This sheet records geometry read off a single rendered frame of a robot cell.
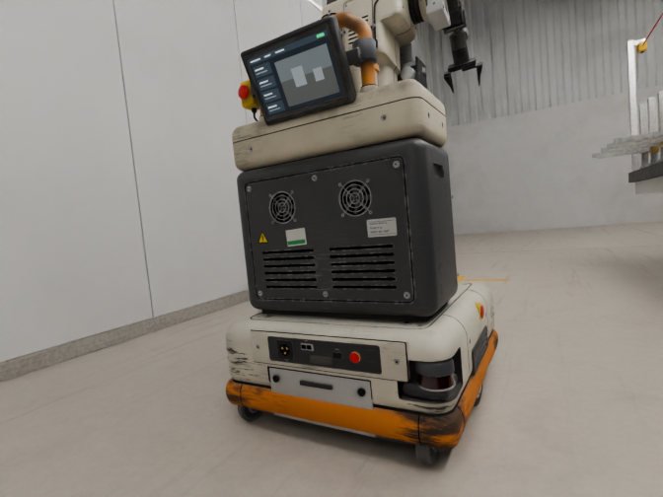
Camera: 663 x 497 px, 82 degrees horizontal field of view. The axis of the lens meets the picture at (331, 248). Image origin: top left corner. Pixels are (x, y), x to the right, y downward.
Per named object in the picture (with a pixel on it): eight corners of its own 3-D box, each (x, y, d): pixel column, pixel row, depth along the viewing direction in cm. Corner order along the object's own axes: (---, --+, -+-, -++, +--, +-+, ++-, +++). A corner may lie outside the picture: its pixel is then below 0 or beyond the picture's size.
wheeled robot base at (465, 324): (459, 466, 73) (449, 339, 72) (222, 411, 106) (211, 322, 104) (501, 350, 131) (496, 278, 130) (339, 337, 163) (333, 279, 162)
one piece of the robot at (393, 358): (407, 384, 77) (405, 343, 76) (252, 363, 98) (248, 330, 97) (411, 379, 79) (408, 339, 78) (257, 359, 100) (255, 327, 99)
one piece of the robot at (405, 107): (440, 379, 81) (408, -30, 76) (248, 355, 109) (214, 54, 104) (470, 332, 110) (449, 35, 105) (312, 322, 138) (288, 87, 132)
